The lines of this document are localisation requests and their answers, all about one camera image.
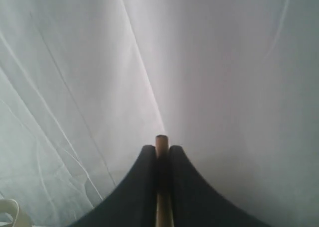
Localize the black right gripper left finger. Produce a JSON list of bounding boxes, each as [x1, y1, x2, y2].
[[71, 145, 157, 227]]

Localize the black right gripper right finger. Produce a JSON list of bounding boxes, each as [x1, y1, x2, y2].
[[169, 145, 262, 227]]

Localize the wooden chopstick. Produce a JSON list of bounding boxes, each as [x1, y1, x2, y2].
[[155, 135, 173, 227]]

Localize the cream bin with triangle mark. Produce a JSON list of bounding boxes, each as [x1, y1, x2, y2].
[[0, 199, 32, 227]]

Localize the white backdrop curtain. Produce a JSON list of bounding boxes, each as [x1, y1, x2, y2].
[[0, 0, 319, 227]]

